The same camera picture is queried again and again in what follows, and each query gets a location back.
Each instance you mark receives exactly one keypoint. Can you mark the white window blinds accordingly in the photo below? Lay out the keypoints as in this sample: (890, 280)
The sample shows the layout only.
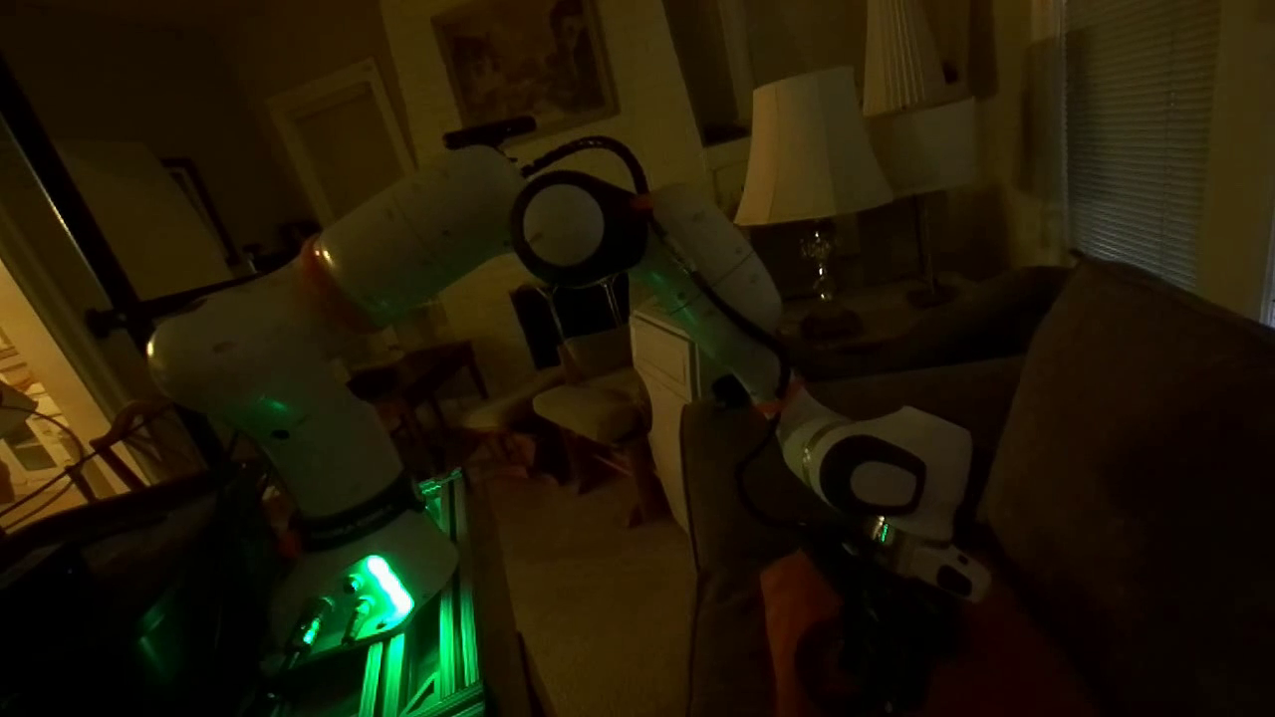
(1145, 133)

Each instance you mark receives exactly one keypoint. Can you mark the orange cushion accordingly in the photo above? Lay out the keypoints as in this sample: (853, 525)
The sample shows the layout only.
(795, 604)

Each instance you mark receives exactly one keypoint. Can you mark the white interior door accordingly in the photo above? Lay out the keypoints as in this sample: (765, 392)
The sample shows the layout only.
(344, 147)

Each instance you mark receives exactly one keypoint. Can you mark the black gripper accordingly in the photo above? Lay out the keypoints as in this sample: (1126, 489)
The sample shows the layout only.
(890, 623)

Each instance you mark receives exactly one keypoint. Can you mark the dark side table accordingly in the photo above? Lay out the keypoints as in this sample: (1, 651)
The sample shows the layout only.
(916, 325)

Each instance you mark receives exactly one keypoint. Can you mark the framed wall picture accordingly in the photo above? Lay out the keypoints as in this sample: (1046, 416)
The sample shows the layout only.
(525, 60)

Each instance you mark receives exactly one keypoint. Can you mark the white cabinet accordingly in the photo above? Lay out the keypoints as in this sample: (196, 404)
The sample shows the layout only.
(661, 382)

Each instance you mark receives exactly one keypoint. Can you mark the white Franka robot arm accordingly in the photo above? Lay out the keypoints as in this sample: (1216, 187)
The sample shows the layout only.
(440, 254)

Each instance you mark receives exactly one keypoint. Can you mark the brown fabric sofa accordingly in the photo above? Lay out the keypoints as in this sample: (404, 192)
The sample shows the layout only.
(1139, 505)

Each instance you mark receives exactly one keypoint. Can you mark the wooden chair with cushioned seat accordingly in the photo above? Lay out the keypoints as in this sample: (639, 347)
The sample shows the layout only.
(598, 422)

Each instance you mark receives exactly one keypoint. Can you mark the black tripod crossbar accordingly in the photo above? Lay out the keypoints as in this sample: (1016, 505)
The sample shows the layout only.
(173, 306)

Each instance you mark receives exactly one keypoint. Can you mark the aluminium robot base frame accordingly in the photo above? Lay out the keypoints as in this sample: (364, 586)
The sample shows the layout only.
(425, 651)

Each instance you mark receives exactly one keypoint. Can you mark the table lamp with white shade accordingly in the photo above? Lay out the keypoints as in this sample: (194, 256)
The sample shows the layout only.
(930, 147)
(810, 147)

